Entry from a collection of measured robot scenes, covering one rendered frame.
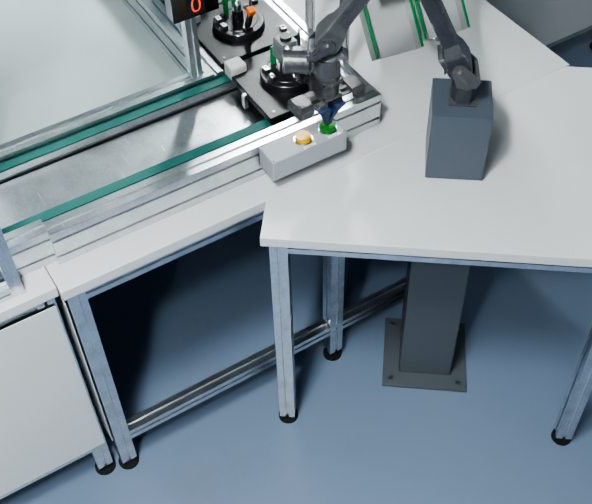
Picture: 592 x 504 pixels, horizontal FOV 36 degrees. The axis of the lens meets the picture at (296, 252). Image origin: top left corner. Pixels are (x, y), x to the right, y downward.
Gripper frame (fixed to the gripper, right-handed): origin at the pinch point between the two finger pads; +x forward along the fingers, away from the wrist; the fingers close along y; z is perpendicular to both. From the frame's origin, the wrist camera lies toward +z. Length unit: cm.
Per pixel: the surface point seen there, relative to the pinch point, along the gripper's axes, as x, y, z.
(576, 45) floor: 99, -179, 77
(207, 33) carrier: 4.0, 7.0, 48.5
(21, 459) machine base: 73, 96, -3
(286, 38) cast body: -8.7, -1.1, 20.2
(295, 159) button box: 6.6, 11.2, -3.7
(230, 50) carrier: 3.9, 5.4, 38.6
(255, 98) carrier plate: 3.9, 9.6, 18.0
